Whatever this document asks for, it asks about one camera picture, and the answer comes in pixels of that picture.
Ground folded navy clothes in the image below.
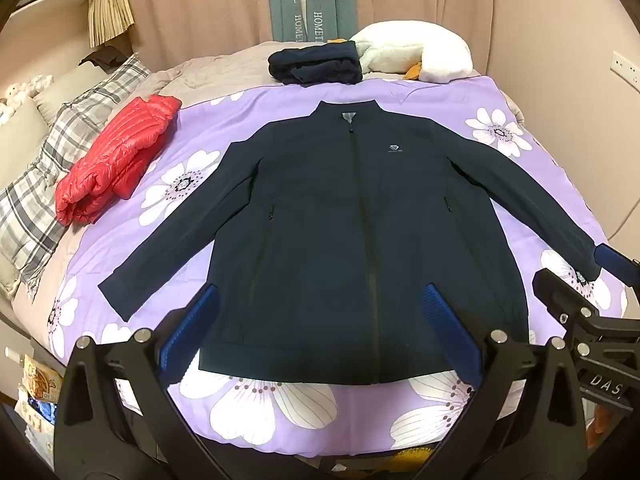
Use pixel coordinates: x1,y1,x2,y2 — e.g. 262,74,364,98
267,41,363,86

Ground orange snack packet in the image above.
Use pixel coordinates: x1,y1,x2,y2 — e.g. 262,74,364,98
20,355,63,401

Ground white plush toy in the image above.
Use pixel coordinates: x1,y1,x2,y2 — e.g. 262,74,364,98
349,22,473,83

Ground navy zip jacket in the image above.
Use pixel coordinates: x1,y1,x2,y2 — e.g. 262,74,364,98
97,100,603,388

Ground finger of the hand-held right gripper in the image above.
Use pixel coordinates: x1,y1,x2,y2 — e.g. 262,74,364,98
531,268,608,341
594,242,640,286

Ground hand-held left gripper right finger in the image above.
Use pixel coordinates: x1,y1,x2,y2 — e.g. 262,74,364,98
415,282,601,480

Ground grey plaid pillow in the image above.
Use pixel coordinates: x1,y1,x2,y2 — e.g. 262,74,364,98
0,52,153,301

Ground green hanging towel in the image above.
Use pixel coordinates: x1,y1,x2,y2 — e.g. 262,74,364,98
306,0,358,43
267,0,307,43

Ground beige curtain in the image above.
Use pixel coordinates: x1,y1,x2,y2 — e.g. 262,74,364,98
107,0,566,76

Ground dark brown cloth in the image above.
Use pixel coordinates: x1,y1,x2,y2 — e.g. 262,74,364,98
79,46,135,70

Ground beige pillow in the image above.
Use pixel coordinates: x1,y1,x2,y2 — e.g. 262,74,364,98
32,57,121,126
0,96,51,188

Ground purple floral blanket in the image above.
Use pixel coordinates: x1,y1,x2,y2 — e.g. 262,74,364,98
47,75,628,461

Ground blue snack packet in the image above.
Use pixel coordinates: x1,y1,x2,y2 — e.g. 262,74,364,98
27,395,56,426

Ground small white plush sheep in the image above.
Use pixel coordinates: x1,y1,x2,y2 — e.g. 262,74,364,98
0,74,53,126

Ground white wall socket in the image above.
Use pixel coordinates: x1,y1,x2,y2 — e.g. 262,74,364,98
611,51,640,86

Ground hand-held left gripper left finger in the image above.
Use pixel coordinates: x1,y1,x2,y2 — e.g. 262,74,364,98
52,284,221,480

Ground red down jacket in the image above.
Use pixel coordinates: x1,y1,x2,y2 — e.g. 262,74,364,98
54,94,183,226

